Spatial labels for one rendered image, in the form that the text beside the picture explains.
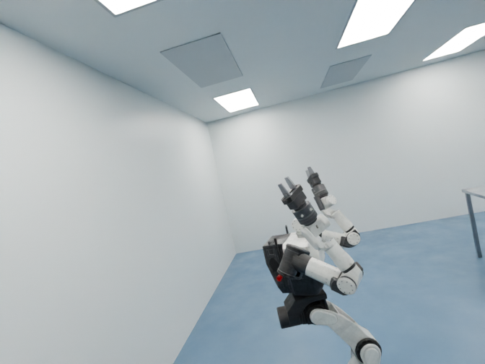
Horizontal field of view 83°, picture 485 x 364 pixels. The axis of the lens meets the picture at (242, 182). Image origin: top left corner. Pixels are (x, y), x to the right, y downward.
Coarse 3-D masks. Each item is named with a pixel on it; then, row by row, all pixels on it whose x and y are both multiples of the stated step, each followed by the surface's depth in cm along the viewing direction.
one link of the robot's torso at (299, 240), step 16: (272, 240) 159; (288, 240) 151; (304, 240) 144; (320, 240) 154; (272, 256) 151; (320, 256) 145; (272, 272) 152; (288, 288) 150; (304, 288) 146; (320, 288) 145
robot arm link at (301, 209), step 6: (300, 186) 118; (294, 192) 115; (300, 192) 117; (282, 198) 117; (288, 198) 113; (294, 198) 114; (300, 198) 117; (306, 198) 119; (288, 204) 117; (294, 204) 114; (300, 204) 115; (306, 204) 117; (294, 210) 118; (300, 210) 115; (306, 210) 115; (312, 210) 116; (294, 216) 120; (300, 216) 116; (306, 216) 115
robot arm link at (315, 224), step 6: (312, 216) 116; (318, 216) 121; (324, 216) 120; (300, 222) 118; (306, 222) 116; (312, 222) 117; (318, 222) 118; (324, 222) 118; (330, 222) 120; (312, 228) 117; (318, 228) 118; (324, 228) 119; (318, 234) 118
